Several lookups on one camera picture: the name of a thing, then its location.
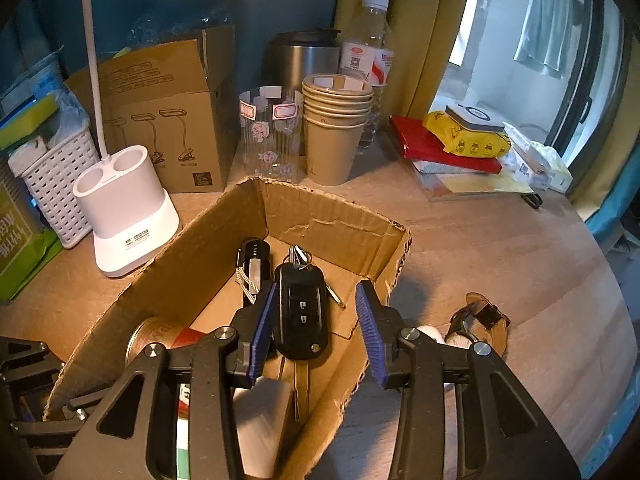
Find stainless steel container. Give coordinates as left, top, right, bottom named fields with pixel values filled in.
left=264, top=29, right=344, bottom=107

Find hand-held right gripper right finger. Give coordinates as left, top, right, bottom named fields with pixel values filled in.
left=355, top=280, right=583, bottom=480

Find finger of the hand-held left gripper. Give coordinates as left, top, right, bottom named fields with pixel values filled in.
left=0, top=337, right=66, bottom=413
left=9, top=385, right=110, bottom=467

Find teal curtain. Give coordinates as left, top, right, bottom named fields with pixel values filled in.
left=572, top=175, right=640, bottom=266

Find black car key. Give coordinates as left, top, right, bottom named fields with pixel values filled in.
left=273, top=245, right=347, bottom=362

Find blue white plastic packet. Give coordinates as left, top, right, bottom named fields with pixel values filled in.
left=0, top=51, right=92, bottom=128

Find yellow green sponge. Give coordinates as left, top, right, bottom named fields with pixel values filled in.
left=0, top=93, right=62, bottom=150

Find white square charging pad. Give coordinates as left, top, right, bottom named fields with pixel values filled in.
left=445, top=102, right=507, bottom=134

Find clear glass with stickers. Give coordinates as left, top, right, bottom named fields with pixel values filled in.
left=238, top=85, right=304, bottom=184

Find stack of paper cups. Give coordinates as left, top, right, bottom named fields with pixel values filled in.
left=301, top=73, right=375, bottom=187

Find yellow wipes packet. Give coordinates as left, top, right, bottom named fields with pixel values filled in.
left=423, top=109, right=514, bottom=158

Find white power adapter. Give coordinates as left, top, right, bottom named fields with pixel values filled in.
left=234, top=376, right=294, bottom=479

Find brown lamp carton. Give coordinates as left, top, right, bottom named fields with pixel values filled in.
left=64, top=25, right=239, bottom=194

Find hanging grey garment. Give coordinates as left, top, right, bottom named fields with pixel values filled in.
left=514, top=0, right=587, bottom=79

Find white desk lamp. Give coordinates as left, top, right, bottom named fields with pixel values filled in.
left=71, top=0, right=182, bottom=279

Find green printed box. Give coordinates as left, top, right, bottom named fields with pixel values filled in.
left=0, top=169, right=65, bottom=304

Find black sliding door frame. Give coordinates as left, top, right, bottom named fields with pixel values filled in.
left=544, top=0, right=632, bottom=161

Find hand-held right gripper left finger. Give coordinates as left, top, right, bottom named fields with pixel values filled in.
left=52, top=281, right=279, bottom=480

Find cardboard box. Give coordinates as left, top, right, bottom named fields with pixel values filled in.
left=43, top=176, right=412, bottom=480

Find white plastic basket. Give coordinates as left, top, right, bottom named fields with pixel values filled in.
left=19, top=124, right=104, bottom=251

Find brown strap wristwatch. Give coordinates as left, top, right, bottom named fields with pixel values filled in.
left=444, top=292, right=512, bottom=362

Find gold tin can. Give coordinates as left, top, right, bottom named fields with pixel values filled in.
left=125, top=316, right=213, bottom=392

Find white tissue packs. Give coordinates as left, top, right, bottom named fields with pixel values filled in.
left=499, top=121, right=574, bottom=193

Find white earbud case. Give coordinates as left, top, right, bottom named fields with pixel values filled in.
left=415, top=325, right=456, bottom=392

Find yellow curtain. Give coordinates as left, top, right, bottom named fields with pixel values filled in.
left=334, top=0, right=482, bottom=132

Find red book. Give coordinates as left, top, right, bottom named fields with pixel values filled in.
left=389, top=115, right=504, bottom=174

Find clear plastic water bottle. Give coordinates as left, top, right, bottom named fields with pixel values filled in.
left=339, top=0, right=397, bottom=149

